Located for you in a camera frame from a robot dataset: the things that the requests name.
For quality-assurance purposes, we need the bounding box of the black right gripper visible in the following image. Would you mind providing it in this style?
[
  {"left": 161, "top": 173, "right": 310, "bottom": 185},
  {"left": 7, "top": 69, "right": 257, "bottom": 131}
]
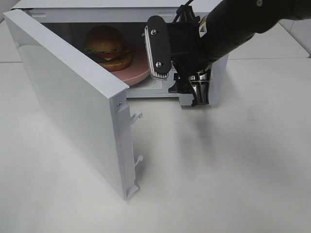
[{"left": 168, "top": 8, "right": 233, "bottom": 107}]

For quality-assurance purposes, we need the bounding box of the pink round plate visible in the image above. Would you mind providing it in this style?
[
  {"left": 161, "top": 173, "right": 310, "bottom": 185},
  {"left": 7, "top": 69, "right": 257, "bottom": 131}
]
[{"left": 111, "top": 43, "right": 150, "bottom": 86}]

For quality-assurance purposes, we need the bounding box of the toy burger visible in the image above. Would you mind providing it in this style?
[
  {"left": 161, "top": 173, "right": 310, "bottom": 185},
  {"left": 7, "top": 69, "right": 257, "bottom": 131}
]
[{"left": 84, "top": 25, "right": 132, "bottom": 71}]

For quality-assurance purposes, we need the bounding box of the white microwave door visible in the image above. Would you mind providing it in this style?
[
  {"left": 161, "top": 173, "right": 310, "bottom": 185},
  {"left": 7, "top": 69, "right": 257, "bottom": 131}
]
[{"left": 4, "top": 10, "right": 143, "bottom": 200}]

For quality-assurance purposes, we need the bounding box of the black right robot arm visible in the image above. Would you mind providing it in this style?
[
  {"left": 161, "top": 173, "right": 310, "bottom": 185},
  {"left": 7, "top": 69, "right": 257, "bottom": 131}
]
[{"left": 168, "top": 0, "right": 311, "bottom": 106}]

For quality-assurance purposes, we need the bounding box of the white microwave oven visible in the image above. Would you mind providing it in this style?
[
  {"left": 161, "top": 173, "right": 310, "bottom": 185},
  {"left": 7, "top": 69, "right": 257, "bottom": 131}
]
[{"left": 4, "top": 0, "right": 228, "bottom": 106}]

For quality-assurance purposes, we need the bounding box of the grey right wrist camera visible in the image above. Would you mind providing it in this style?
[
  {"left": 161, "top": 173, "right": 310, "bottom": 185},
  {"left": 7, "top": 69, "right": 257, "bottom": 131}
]
[{"left": 145, "top": 16, "right": 172, "bottom": 80}]

